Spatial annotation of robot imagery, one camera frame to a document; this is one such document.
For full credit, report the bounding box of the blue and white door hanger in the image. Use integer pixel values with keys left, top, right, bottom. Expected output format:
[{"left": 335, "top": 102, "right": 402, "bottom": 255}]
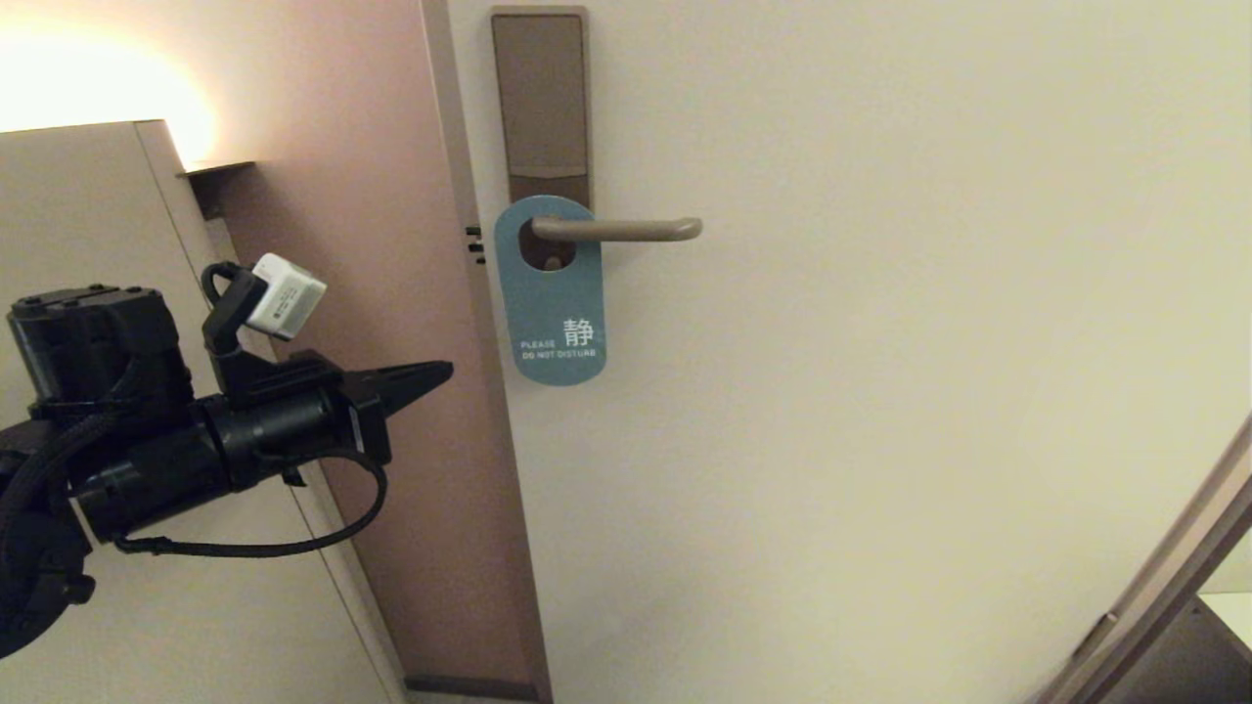
[{"left": 492, "top": 194, "right": 608, "bottom": 387}]

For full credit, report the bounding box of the bronze door lock plate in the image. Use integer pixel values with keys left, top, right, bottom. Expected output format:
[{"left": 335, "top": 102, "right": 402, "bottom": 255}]
[{"left": 489, "top": 5, "right": 594, "bottom": 273}]

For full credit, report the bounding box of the white door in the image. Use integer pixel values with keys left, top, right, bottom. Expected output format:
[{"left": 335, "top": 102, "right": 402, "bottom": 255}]
[{"left": 445, "top": 0, "right": 1252, "bottom": 704}]

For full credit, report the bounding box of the dark grey baseboard strip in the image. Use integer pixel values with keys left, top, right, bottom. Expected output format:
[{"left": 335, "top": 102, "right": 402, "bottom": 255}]
[{"left": 406, "top": 675, "right": 539, "bottom": 701}]

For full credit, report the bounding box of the small metal trim hinge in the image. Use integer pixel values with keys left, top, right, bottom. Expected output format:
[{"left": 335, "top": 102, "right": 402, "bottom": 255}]
[{"left": 1074, "top": 613, "right": 1122, "bottom": 662}]

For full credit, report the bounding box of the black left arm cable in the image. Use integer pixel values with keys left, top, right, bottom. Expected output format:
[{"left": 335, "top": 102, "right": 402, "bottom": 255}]
[{"left": 112, "top": 448, "right": 390, "bottom": 560}]

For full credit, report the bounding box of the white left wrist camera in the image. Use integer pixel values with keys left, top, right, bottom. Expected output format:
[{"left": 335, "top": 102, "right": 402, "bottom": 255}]
[{"left": 245, "top": 252, "right": 329, "bottom": 342}]

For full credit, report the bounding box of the bronze door handle lever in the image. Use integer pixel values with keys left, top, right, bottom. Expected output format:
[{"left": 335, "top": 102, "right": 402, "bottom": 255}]
[{"left": 530, "top": 216, "right": 703, "bottom": 244}]

